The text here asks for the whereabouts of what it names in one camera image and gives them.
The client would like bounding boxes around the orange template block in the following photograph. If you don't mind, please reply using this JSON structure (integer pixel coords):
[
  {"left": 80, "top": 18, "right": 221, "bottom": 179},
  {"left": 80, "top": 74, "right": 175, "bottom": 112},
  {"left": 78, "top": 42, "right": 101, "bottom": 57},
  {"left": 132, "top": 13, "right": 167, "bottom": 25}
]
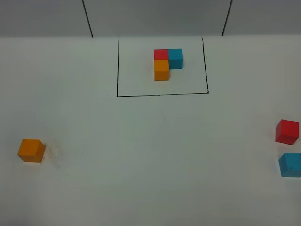
[{"left": 154, "top": 60, "right": 170, "bottom": 81}]

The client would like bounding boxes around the red template block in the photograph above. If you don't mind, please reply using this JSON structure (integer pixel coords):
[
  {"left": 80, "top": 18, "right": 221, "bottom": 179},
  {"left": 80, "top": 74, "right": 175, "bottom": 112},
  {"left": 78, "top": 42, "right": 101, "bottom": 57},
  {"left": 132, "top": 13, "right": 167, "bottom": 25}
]
[{"left": 154, "top": 49, "right": 169, "bottom": 60}]

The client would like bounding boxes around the blue template block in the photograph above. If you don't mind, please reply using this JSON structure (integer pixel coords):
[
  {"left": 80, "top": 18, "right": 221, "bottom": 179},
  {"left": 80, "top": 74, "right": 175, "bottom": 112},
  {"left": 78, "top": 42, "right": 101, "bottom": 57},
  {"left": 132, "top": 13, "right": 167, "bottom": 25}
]
[{"left": 168, "top": 49, "right": 183, "bottom": 70}]

